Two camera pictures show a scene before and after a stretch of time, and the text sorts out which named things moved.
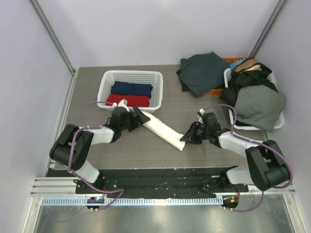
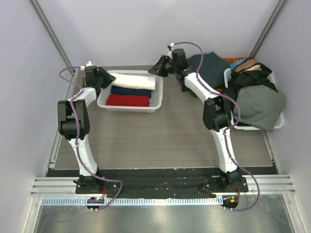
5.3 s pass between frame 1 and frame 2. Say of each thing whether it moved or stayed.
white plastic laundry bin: stayed
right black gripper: moved
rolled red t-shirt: stayed
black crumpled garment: stayed
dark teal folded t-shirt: stayed
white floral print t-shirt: moved
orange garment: stayed
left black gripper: moved
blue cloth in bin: stayed
